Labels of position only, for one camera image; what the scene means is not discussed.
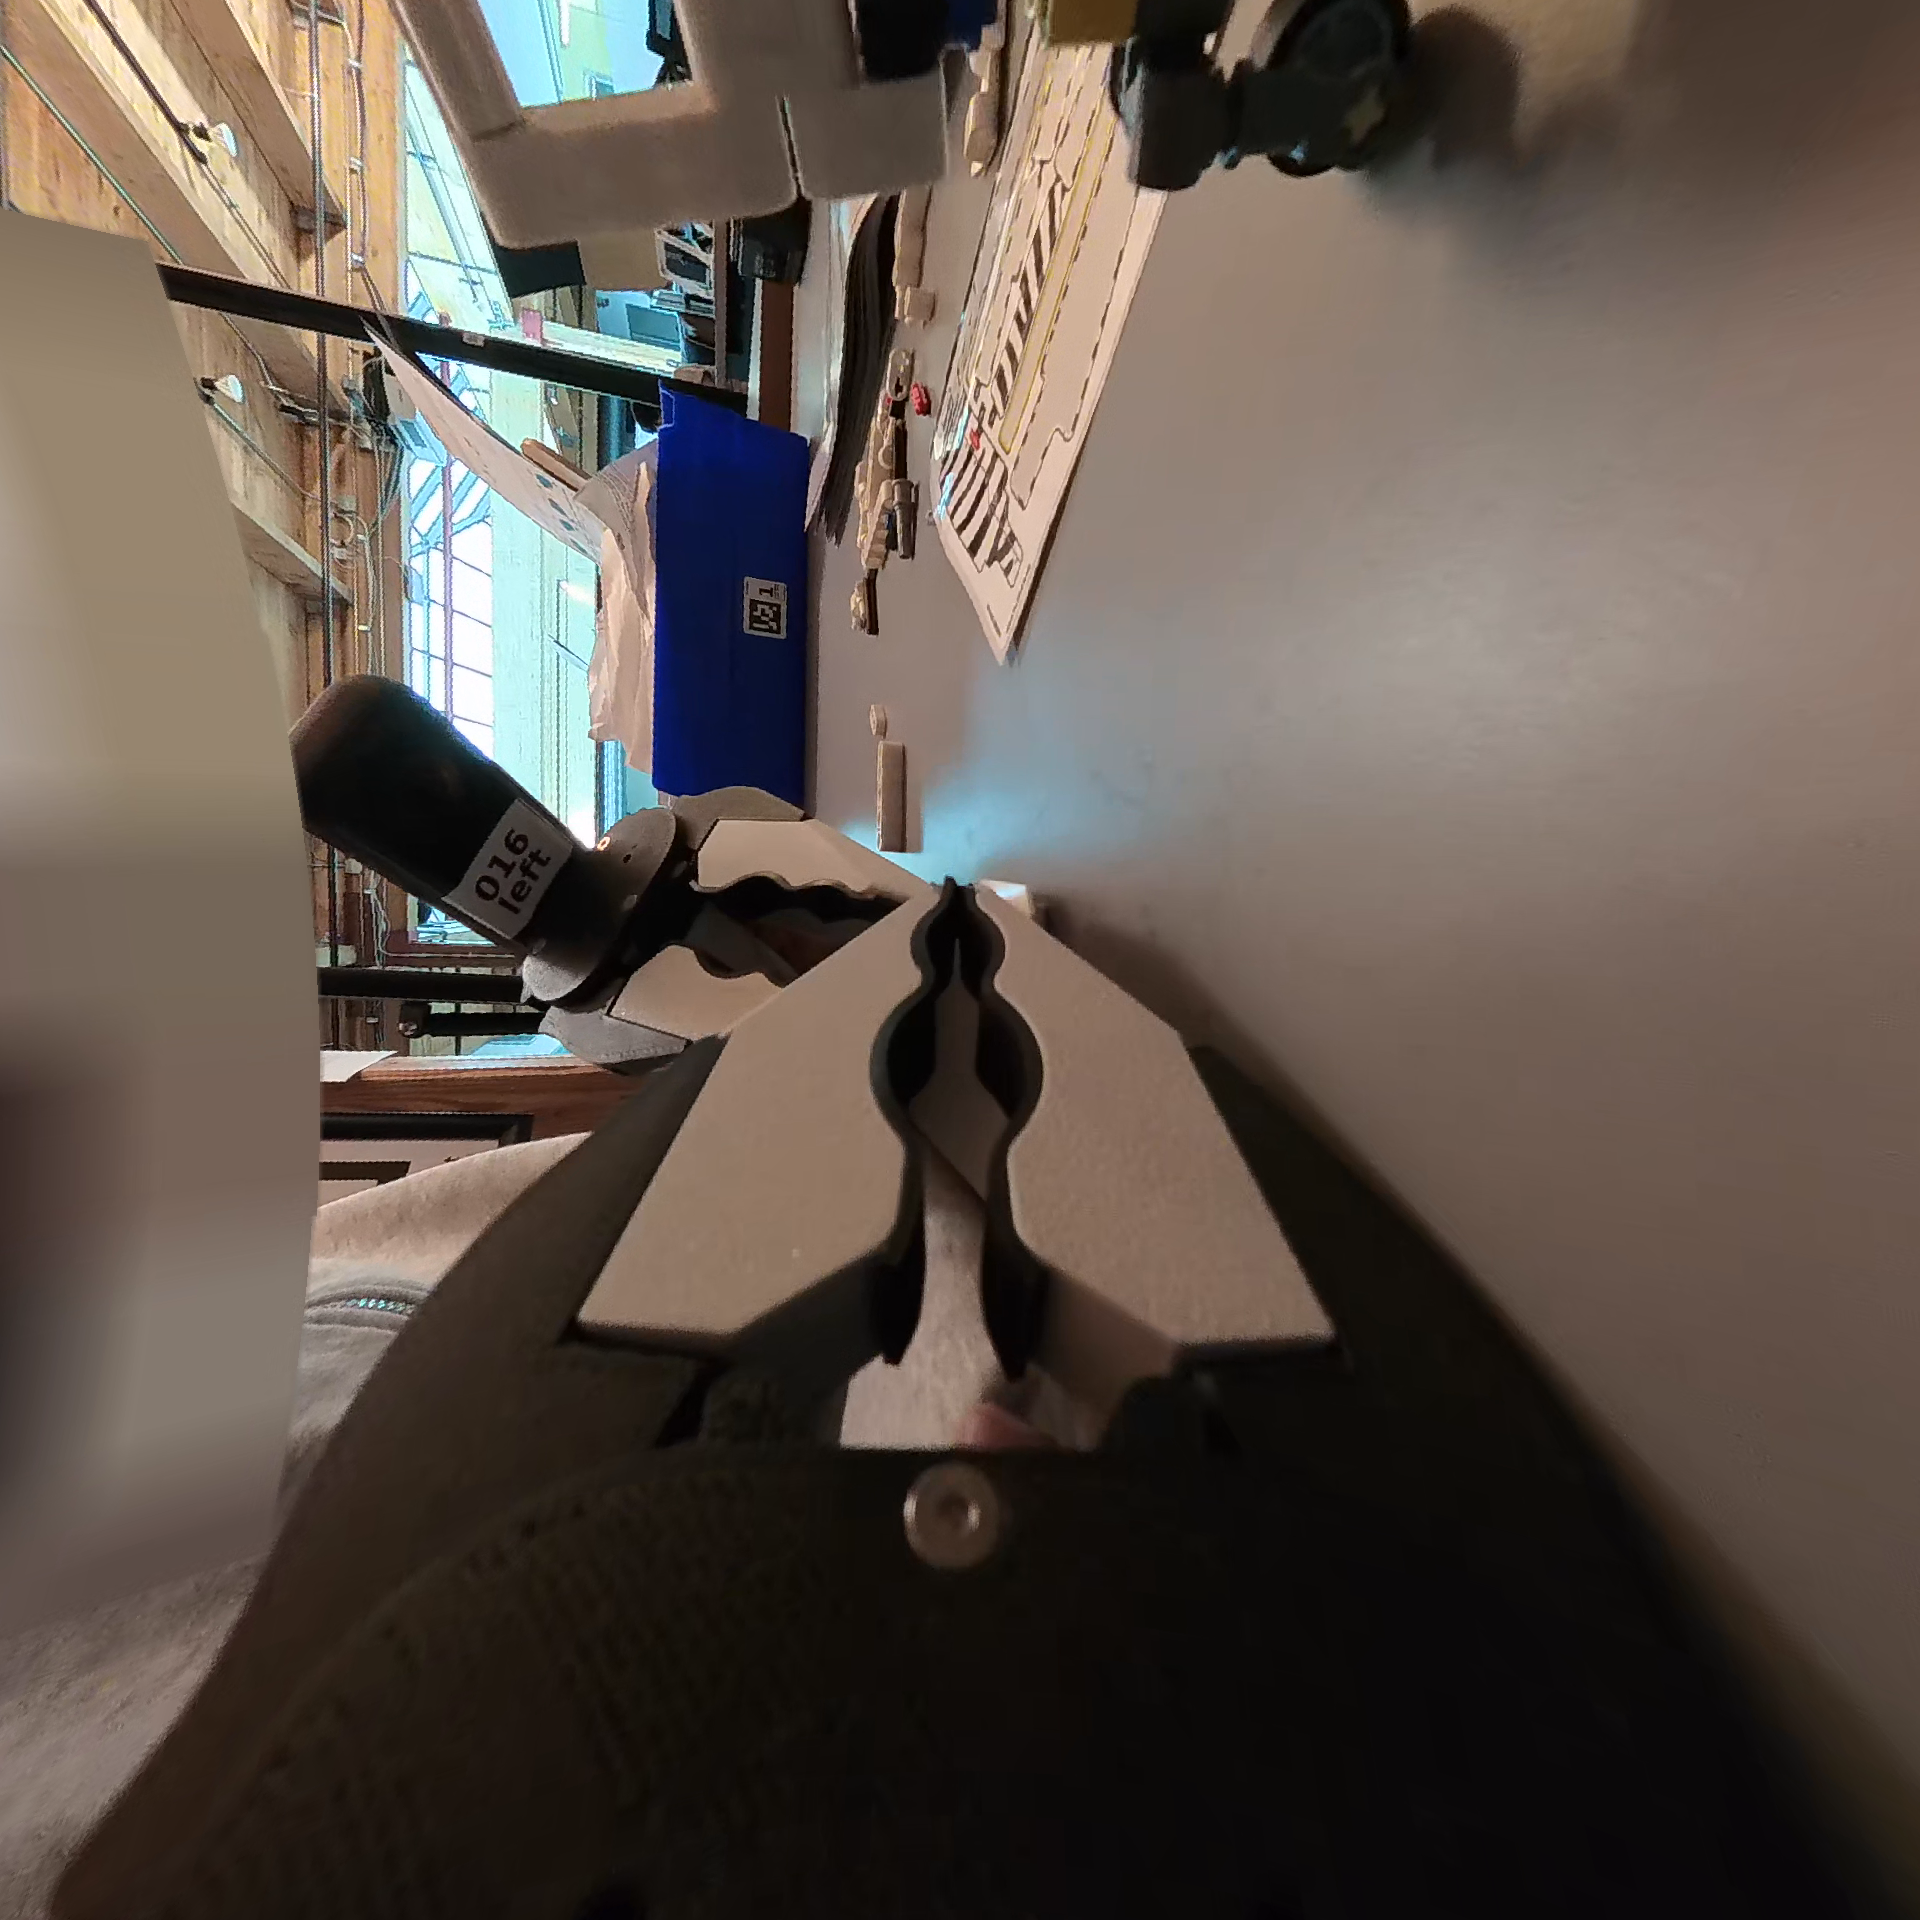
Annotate pile of lego pieces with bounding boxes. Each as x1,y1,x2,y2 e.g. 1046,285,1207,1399
844,184,938,632

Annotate blue plastic bin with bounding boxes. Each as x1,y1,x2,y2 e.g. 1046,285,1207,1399
653,383,813,804

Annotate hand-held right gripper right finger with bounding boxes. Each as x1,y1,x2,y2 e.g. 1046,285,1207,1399
966,886,1337,1385

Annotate zebra striped sticker sheet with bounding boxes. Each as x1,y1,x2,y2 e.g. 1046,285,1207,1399
927,43,1169,662

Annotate cardboard display board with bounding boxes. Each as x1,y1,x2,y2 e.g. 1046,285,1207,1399
366,322,600,555

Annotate zebra striped sticker strip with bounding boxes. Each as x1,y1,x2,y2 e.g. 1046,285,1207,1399
908,1033,1014,1202

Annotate lego airplane model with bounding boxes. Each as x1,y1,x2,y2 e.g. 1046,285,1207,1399
391,0,1419,248

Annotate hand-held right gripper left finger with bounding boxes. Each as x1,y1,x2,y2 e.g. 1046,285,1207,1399
574,882,964,1370

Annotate black floor lamp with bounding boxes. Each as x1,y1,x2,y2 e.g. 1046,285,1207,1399
159,259,750,397

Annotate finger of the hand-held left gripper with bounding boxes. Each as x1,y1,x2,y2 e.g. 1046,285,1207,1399
603,927,813,1070
691,815,915,924

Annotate lego instruction booklet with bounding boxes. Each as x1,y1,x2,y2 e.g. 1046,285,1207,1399
808,194,902,534

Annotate wooden post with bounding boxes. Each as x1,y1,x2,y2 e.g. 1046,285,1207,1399
325,1052,675,1141

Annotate person's grey hoodie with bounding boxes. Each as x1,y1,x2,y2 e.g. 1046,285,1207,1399
0,1132,600,1920

